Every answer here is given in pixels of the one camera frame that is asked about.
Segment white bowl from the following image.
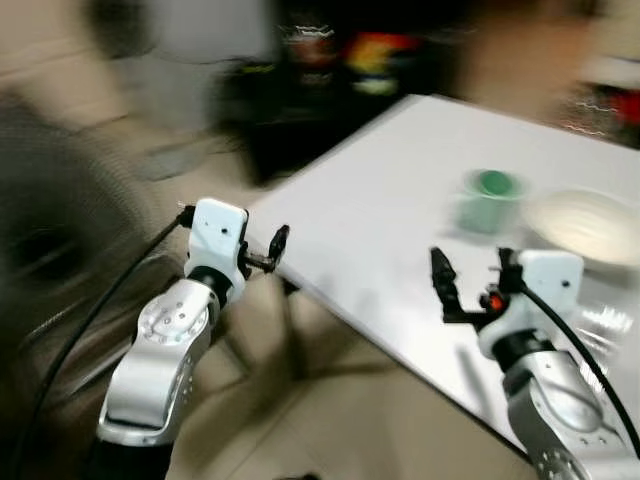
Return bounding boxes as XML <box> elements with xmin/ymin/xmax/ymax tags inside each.
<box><xmin>522</xmin><ymin>188</ymin><xmax>640</xmax><ymax>272</ymax></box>

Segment silver fork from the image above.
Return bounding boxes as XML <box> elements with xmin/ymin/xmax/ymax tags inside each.
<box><xmin>575</xmin><ymin>300</ymin><xmax>637</xmax><ymax>353</ymax></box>

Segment colourful box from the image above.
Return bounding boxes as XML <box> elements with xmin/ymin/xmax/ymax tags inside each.
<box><xmin>340</xmin><ymin>32</ymin><xmax>422</xmax><ymax>97</ymax></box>

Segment dark round fan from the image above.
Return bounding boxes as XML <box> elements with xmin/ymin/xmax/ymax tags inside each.
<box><xmin>0</xmin><ymin>95</ymin><xmax>151</xmax><ymax>333</ymax></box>

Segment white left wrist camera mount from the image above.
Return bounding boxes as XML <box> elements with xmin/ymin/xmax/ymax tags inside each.
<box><xmin>186</xmin><ymin>198</ymin><xmax>249</xmax><ymax>292</ymax></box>

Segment red item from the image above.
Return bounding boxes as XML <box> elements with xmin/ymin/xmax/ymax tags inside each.
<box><xmin>610</xmin><ymin>88</ymin><xmax>640</xmax><ymax>127</ymax></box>

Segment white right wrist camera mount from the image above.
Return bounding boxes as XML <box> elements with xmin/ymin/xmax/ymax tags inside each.
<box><xmin>478</xmin><ymin>250</ymin><xmax>585</xmax><ymax>359</ymax></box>

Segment black cabinet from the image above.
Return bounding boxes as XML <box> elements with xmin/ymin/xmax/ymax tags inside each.
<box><xmin>215</xmin><ymin>0</ymin><xmax>471</xmax><ymax>187</ymax></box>

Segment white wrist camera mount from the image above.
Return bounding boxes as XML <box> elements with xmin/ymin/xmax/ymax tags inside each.
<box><xmin>478</xmin><ymin>250</ymin><xmax>585</xmax><ymax>359</ymax></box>
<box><xmin>186</xmin><ymin>198</ymin><xmax>249</xmax><ymax>292</ymax></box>

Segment green cup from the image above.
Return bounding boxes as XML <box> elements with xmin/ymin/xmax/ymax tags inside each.
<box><xmin>455</xmin><ymin>168</ymin><xmax>528</xmax><ymax>238</ymax></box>

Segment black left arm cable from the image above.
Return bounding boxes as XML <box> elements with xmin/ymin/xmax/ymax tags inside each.
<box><xmin>5</xmin><ymin>205</ymin><xmax>196</xmax><ymax>480</ymax></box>

